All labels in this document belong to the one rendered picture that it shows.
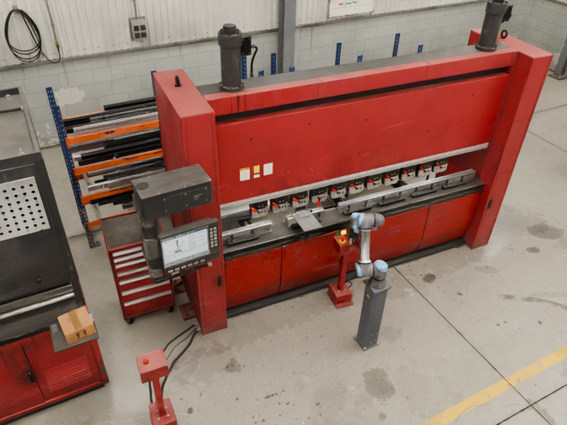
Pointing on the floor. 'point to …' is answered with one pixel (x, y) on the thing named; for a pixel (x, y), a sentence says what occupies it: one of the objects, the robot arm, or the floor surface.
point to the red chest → (133, 268)
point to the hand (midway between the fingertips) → (351, 243)
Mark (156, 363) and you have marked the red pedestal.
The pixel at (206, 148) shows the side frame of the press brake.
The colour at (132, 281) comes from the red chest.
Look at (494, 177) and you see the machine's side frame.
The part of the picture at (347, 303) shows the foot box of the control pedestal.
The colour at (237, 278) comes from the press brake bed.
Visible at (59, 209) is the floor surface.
